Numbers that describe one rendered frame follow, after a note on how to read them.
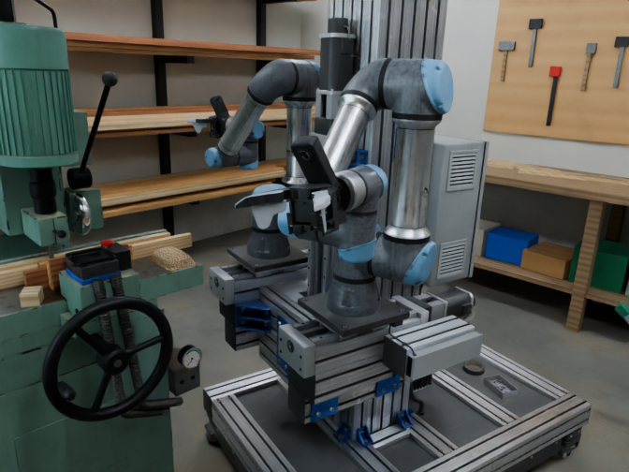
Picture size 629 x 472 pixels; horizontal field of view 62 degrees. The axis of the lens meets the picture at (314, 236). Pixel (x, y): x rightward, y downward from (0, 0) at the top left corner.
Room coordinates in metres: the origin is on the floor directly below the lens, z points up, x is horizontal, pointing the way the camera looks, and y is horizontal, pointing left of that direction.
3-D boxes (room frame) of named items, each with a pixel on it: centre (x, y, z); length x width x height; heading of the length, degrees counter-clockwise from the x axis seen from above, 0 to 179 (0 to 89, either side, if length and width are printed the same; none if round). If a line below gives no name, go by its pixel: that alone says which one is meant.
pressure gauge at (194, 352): (1.29, 0.34, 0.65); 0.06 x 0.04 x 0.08; 134
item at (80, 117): (1.52, 0.71, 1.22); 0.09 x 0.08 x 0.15; 44
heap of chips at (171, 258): (1.40, 0.40, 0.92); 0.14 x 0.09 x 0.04; 44
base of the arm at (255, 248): (1.74, 0.16, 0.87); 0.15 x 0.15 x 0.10
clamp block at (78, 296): (1.15, 0.51, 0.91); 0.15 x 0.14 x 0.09; 134
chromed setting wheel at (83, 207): (1.44, 0.67, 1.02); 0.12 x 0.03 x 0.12; 44
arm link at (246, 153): (2.00, 0.28, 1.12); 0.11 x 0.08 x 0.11; 137
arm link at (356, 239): (1.04, -0.07, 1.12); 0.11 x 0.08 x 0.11; 59
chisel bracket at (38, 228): (1.28, 0.69, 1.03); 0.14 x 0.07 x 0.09; 44
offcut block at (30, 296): (1.10, 0.65, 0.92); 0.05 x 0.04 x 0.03; 16
